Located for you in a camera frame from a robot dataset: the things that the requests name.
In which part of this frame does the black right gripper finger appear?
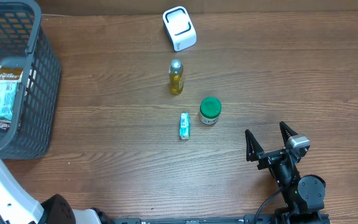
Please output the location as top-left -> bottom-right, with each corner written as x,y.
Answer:
245,129 -> 264,162
279,121 -> 298,145

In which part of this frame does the green lid jar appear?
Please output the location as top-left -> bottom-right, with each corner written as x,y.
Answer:
199,96 -> 222,125

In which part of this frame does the Kleenex tissue pack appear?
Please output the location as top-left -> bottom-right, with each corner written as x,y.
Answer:
179,113 -> 191,140

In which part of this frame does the yellow liquid bottle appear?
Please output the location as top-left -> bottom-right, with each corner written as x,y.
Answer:
168,59 -> 184,95

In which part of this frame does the brown teal snack bag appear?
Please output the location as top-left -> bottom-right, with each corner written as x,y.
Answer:
0,65 -> 24,130

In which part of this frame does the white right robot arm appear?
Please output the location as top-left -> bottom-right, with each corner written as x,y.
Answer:
244,121 -> 331,224

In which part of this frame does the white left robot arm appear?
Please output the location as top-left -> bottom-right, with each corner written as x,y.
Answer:
0,159 -> 112,224

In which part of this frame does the white barcode scanner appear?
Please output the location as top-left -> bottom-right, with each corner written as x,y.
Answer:
162,6 -> 197,52

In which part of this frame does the grey plastic basket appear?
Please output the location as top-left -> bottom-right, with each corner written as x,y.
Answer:
0,0 -> 62,159

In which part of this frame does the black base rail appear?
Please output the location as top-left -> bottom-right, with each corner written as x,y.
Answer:
109,214 -> 331,224

